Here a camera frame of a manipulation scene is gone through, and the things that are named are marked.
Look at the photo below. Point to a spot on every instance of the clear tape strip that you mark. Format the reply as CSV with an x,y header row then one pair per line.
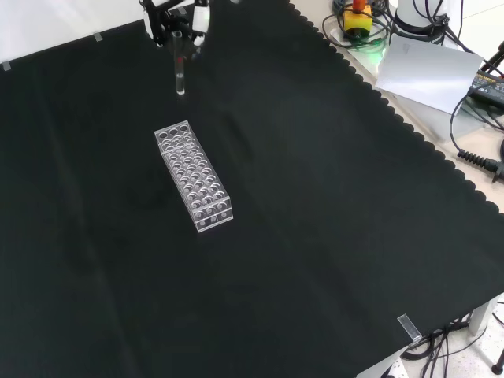
x,y
408,327

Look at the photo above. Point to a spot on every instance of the clear plastic test tube rack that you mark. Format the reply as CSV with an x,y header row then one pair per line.
x,y
197,185

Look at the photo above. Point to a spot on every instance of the white table leg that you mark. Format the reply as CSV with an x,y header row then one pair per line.
x,y
482,317

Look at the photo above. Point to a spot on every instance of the grey tape piece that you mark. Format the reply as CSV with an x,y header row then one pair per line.
x,y
98,37
6,65

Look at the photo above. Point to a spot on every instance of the black power supply box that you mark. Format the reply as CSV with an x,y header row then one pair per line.
x,y
488,88

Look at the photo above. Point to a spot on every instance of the black tripod leg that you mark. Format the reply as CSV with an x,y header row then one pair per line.
x,y
494,59

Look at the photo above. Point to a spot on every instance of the yellow stop button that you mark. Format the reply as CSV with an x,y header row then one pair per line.
x,y
357,19

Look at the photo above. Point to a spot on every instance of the black bench cloth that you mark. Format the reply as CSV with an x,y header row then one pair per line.
x,y
275,236

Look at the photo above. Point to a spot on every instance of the clear glass test tube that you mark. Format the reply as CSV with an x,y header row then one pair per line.
x,y
180,75

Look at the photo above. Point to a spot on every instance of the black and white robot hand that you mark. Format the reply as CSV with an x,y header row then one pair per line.
x,y
173,15

